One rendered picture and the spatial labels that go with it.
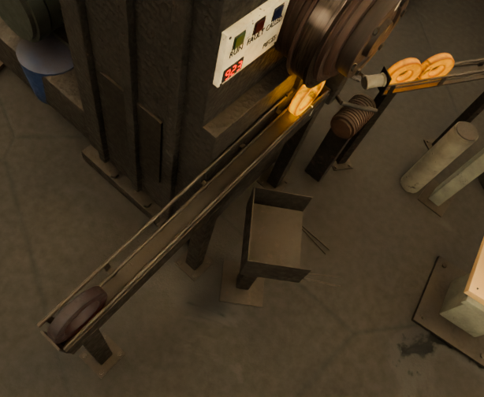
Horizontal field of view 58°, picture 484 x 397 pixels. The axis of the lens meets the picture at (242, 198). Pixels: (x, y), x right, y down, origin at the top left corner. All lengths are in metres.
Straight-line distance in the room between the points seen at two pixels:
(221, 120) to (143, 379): 1.12
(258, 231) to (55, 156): 1.22
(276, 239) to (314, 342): 0.72
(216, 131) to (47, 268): 1.09
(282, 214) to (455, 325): 1.20
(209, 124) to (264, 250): 0.47
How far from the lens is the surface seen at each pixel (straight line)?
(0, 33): 2.57
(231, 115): 1.41
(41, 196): 2.27
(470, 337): 2.48
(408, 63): 1.99
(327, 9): 1.25
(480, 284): 2.12
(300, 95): 1.62
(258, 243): 1.51
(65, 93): 2.27
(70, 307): 1.26
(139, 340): 1.99
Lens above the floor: 1.97
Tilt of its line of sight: 61 degrees down
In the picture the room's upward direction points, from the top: 22 degrees clockwise
